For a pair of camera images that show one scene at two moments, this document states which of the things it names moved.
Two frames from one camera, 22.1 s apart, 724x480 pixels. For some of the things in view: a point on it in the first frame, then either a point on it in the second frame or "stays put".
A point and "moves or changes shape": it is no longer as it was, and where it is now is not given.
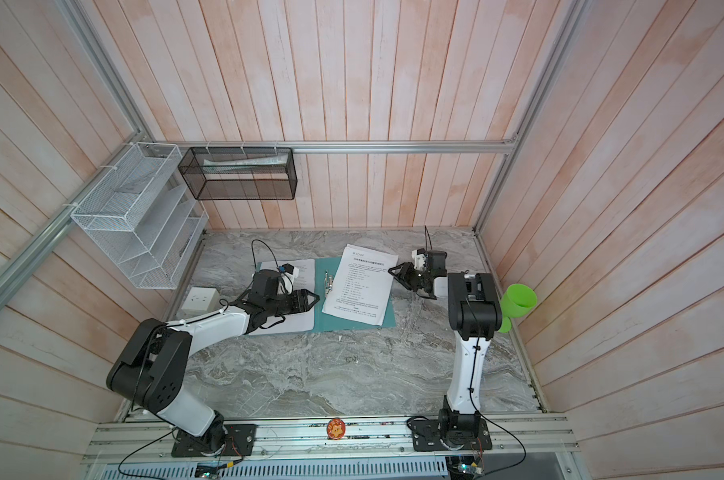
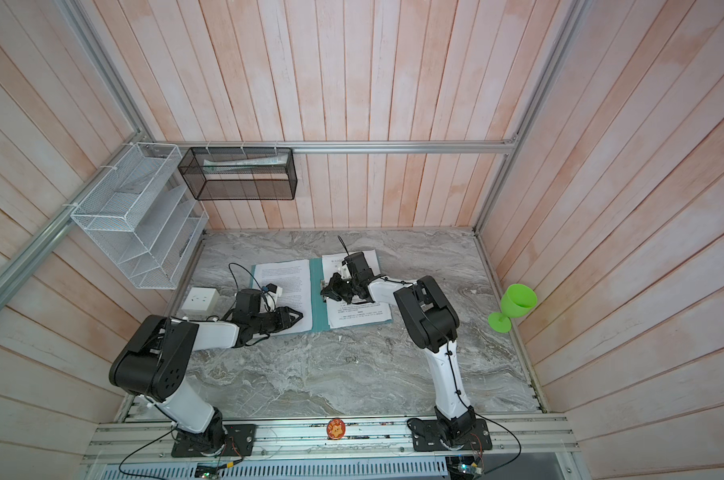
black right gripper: (405, 274) → (334, 289)
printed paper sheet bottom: (360, 286) moves or changes shape
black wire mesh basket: (240, 173) stays put
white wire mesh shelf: (145, 214) stays put
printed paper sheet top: (300, 321) stays put
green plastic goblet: (517, 301) stays put
